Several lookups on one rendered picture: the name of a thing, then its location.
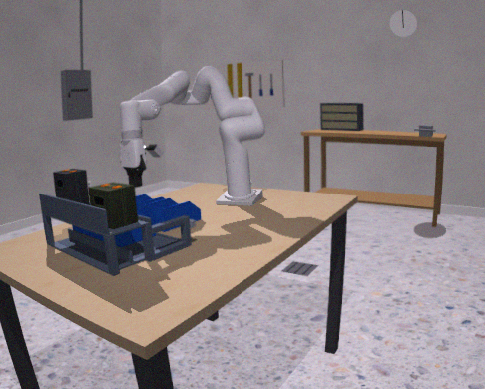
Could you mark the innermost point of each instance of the dark grey shelf rack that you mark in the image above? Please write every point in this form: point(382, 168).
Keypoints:
point(93, 219)

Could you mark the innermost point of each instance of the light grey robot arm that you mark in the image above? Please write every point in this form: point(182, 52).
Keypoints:
point(233, 130)

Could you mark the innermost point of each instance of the dark green case with orange latches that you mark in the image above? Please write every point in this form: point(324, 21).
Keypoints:
point(118, 201)

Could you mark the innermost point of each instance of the black case with orange latches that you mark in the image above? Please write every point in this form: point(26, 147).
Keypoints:
point(72, 185)

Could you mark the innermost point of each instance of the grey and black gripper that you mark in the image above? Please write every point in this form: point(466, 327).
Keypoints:
point(132, 153)

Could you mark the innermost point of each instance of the blue bin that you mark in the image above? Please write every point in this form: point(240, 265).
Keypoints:
point(125, 238)
point(144, 199)
point(81, 230)
point(167, 209)

